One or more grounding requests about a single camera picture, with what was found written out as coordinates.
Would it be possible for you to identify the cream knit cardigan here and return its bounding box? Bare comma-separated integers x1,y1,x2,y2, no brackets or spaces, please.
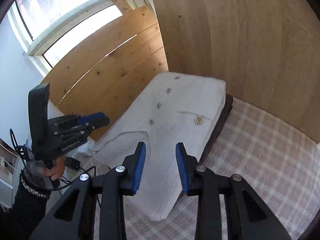
93,72,226,221

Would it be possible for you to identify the person's left hand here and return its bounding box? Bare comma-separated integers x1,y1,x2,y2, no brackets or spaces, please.
38,155,65,181

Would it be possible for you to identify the white power strip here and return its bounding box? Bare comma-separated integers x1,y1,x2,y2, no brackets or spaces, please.
76,140,95,157

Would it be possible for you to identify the black power adapter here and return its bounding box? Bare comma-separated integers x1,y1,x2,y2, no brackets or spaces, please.
64,157,80,171

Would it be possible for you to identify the pine slatted headboard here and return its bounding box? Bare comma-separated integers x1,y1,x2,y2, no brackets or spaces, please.
43,7,168,124

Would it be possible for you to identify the brown folded garment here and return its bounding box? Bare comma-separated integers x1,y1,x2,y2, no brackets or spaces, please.
199,94,233,165

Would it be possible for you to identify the light oak wardrobe panel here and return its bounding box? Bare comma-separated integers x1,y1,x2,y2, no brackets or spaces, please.
153,0,319,141

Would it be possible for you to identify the black cable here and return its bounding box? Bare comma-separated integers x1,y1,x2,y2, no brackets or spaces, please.
9,128,101,205

